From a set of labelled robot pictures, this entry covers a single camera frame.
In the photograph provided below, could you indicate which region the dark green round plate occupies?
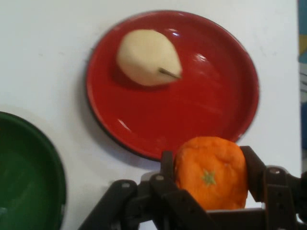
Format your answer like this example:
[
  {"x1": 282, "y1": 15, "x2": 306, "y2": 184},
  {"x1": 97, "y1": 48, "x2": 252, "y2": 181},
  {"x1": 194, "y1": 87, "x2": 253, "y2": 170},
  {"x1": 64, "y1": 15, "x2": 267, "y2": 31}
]
[{"x1": 0, "y1": 111, "x2": 67, "y2": 230}]

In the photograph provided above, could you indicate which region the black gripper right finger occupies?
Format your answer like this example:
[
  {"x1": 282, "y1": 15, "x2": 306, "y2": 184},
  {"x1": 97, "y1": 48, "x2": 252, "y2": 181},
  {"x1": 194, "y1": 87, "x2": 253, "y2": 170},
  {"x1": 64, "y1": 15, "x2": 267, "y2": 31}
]
[{"x1": 239, "y1": 145, "x2": 307, "y2": 230}]

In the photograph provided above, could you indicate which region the orange toy fruit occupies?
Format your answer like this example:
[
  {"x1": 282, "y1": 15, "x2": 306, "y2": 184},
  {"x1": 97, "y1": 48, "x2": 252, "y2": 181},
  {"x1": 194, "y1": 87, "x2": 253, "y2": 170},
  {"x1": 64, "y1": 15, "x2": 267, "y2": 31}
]
[{"x1": 174, "y1": 136, "x2": 248, "y2": 211}]

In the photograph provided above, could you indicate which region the red round plate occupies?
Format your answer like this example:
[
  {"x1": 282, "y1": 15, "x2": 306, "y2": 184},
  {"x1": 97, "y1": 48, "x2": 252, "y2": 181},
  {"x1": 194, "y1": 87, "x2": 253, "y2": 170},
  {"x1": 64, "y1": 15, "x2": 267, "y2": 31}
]
[{"x1": 85, "y1": 10, "x2": 260, "y2": 161}]

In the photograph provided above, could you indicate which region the pale yellow toy pear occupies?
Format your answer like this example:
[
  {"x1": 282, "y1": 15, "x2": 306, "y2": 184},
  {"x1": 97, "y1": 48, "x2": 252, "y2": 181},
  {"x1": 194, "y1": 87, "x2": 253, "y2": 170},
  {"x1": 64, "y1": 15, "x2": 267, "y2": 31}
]
[{"x1": 116, "y1": 29, "x2": 183, "y2": 87}]

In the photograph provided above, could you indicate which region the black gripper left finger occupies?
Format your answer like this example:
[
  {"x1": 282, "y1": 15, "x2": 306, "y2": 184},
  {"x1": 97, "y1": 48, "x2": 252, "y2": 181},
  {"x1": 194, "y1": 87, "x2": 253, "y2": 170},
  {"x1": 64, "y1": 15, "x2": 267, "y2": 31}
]
[{"x1": 76, "y1": 150, "x2": 218, "y2": 230}]

